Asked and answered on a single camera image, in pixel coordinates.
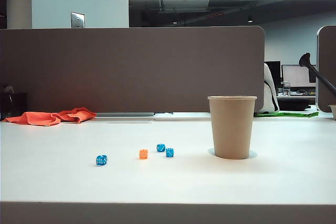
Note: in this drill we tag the narrow brown desk partition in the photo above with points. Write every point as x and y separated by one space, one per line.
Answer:
328 51

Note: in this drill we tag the lit computer monitor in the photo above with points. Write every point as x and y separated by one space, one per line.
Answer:
294 77

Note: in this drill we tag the brown paper cup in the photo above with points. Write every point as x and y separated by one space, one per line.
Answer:
231 129

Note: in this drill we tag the metal wall plate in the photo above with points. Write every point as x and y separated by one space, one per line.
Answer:
77 20

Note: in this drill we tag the wide brown desk partition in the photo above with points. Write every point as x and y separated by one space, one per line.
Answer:
131 69

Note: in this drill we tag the clear drinking glass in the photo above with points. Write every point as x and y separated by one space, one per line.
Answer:
287 89

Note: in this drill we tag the dark computer monitor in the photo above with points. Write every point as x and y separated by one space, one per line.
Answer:
275 72

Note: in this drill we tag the translucent blue die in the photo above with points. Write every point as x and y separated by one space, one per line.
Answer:
160 148
170 152
101 160

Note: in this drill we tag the beige paper bowl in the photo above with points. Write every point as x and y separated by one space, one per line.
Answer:
333 111

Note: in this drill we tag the black slanted pole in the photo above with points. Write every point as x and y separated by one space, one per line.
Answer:
305 59

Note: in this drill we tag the crumpled orange cloth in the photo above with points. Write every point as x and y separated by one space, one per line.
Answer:
39 119

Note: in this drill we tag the translucent orange die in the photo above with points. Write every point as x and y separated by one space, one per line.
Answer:
143 154

